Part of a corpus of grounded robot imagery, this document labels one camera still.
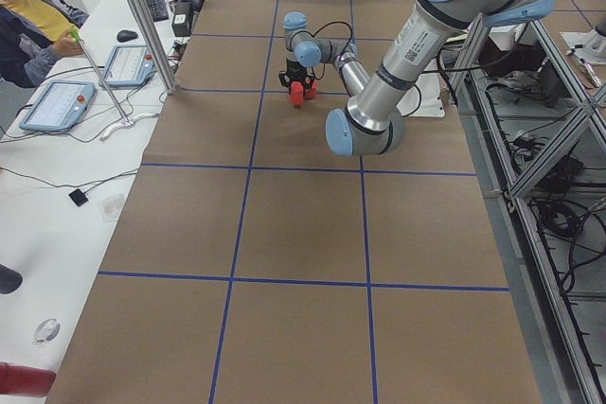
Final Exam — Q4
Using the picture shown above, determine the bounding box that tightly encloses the red cube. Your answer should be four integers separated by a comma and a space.
289, 81, 307, 108
305, 80, 317, 99

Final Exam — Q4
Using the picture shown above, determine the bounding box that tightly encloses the black power adapter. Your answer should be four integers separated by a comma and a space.
171, 0, 202, 38

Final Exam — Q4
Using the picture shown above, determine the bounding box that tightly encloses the teach pendant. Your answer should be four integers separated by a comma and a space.
19, 81, 97, 132
103, 44, 155, 89

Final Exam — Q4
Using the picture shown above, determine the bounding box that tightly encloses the teach pendant near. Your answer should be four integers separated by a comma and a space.
19, 81, 97, 132

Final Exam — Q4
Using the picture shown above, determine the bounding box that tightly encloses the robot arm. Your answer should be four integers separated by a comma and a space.
278, 0, 556, 157

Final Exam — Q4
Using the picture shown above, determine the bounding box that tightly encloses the small black square device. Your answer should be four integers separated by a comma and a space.
68, 188, 89, 207

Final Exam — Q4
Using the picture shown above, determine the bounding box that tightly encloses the black computer mouse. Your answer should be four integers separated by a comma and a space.
116, 29, 138, 43

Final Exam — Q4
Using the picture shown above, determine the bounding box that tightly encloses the aluminium frame post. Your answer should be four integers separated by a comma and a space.
127, 0, 176, 95

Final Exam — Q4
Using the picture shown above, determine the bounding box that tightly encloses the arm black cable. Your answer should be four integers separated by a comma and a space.
312, 21, 356, 81

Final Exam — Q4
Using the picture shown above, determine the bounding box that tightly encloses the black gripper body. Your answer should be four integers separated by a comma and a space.
283, 59, 308, 83

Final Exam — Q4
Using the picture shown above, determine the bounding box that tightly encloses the seated person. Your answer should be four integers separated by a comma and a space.
1, 0, 88, 88

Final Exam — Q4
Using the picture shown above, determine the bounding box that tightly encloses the metal rod with green handle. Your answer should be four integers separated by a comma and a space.
70, 28, 134, 136

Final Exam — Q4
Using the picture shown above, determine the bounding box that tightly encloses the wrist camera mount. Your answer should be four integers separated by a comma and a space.
278, 72, 290, 88

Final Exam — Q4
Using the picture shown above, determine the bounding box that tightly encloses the white pedestal column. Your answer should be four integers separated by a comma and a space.
398, 73, 445, 118

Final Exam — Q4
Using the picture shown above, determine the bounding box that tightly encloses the red cylinder object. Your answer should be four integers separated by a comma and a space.
1, 362, 56, 397

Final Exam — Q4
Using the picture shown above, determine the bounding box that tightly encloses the teach pendant far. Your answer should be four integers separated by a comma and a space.
103, 44, 155, 89

